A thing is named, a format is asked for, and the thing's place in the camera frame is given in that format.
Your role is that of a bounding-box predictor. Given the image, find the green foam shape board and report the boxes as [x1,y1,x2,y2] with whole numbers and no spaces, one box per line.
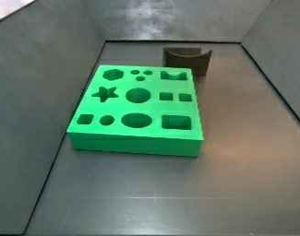
[68,65,204,157]

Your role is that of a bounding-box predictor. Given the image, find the black cradle fixture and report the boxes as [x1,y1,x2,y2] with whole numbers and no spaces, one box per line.
[164,47,213,76]

